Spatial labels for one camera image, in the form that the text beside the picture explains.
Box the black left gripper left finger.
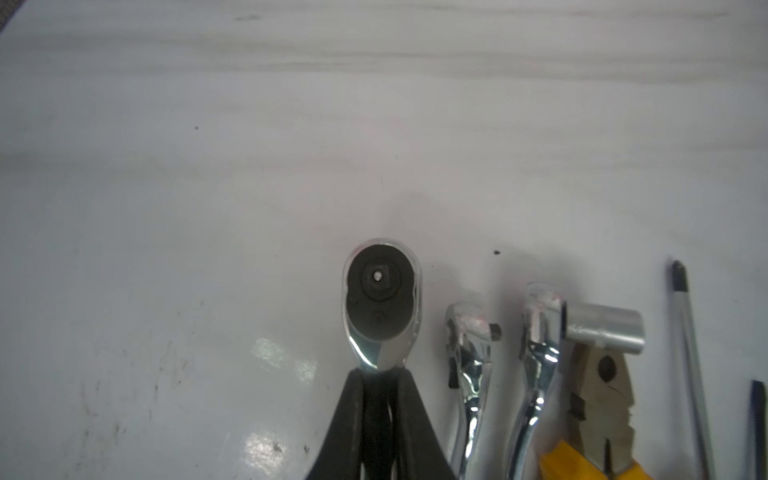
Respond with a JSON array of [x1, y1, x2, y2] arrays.
[[306, 369, 364, 480]]

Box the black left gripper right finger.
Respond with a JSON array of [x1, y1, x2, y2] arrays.
[[392, 368, 456, 480]]

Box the large chrome ratchet wrench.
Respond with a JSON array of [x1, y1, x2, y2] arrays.
[[341, 238, 424, 480]]

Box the yellow handled pliers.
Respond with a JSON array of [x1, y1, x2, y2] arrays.
[[538, 344, 650, 480]]

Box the orange black handled screwdriver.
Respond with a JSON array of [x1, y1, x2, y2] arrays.
[[669, 260, 716, 479]]

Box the red handled small screwdriver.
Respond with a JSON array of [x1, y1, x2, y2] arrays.
[[750, 380, 767, 480]]

